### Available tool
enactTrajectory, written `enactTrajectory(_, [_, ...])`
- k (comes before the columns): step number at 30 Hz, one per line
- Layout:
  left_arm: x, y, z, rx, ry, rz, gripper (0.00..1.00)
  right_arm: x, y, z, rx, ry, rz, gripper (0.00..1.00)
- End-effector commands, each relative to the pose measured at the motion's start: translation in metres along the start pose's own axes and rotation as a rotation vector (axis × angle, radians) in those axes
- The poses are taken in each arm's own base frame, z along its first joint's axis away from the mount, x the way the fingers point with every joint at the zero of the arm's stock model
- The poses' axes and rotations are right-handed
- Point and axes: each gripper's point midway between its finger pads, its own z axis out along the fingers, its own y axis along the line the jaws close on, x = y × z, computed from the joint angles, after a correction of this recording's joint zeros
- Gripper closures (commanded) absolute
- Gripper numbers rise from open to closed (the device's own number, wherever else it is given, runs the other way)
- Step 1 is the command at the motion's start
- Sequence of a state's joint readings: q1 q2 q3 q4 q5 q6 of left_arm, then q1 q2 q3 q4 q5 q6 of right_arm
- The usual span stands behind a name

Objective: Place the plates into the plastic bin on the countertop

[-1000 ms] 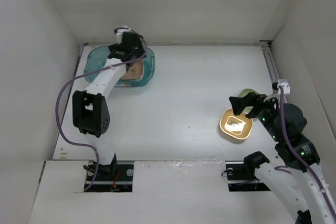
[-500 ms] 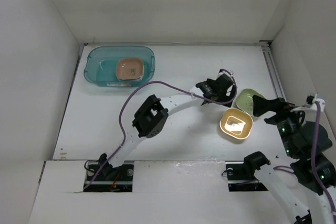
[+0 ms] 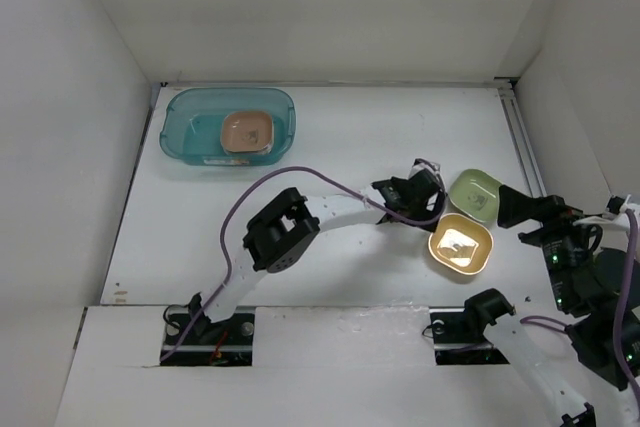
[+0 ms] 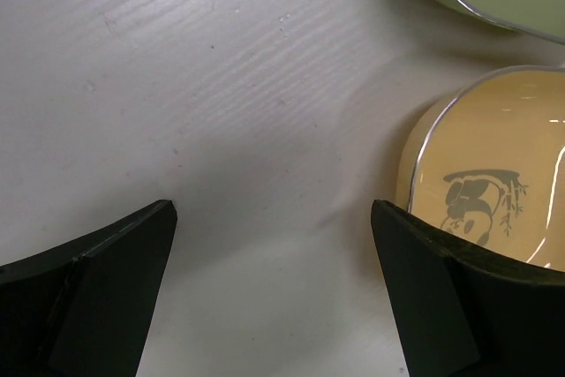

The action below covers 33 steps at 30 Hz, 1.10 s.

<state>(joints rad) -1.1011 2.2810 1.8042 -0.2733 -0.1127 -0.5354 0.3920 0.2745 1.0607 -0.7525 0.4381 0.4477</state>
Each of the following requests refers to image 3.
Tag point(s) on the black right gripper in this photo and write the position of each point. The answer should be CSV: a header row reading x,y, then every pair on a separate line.
x,y
515,206

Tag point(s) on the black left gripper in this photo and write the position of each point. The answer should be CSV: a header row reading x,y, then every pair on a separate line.
x,y
433,207

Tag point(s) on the brown panda plate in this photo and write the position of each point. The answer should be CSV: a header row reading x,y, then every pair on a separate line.
x,y
247,126

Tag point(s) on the large purple panda plate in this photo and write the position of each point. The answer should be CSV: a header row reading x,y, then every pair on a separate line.
x,y
244,148

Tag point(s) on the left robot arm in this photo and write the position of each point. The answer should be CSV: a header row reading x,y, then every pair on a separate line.
x,y
280,233

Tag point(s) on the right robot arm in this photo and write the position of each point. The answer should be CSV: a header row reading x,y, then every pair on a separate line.
x,y
593,268

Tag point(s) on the teal plastic bin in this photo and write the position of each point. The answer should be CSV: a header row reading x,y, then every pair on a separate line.
x,y
194,117

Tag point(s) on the green plate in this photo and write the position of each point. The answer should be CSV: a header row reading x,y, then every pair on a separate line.
x,y
476,194

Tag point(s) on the yellow plate near right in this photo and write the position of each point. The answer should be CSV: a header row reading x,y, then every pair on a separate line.
x,y
461,244

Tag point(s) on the aluminium frame rail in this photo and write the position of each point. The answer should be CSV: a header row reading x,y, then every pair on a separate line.
x,y
520,138

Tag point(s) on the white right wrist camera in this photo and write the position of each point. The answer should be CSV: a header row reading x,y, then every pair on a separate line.
x,y
615,216

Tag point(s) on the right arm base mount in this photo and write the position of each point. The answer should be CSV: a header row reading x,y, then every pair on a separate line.
x,y
455,344

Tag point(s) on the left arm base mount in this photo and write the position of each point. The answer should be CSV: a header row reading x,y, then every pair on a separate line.
x,y
228,343

